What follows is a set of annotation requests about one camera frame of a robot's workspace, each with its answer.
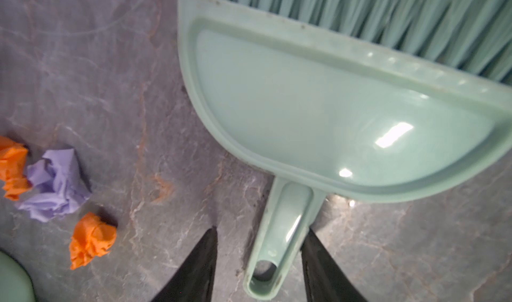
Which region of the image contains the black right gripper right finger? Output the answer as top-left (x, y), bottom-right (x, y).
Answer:
top-left (301, 230), bottom-right (367, 302)

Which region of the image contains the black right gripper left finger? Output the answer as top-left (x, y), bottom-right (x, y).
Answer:
top-left (152, 227), bottom-right (218, 302)

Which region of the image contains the green plastic dustpan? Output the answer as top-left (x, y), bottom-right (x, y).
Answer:
top-left (0, 251), bottom-right (36, 302)

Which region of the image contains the green hand brush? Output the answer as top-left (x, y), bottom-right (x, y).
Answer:
top-left (177, 0), bottom-right (511, 300)

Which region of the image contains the orange paper scrap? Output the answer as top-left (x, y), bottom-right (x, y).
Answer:
top-left (69, 213), bottom-right (117, 270)
top-left (1, 136), bottom-right (31, 201)

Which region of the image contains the purple paper scrap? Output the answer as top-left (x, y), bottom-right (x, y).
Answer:
top-left (15, 149), bottom-right (91, 223)

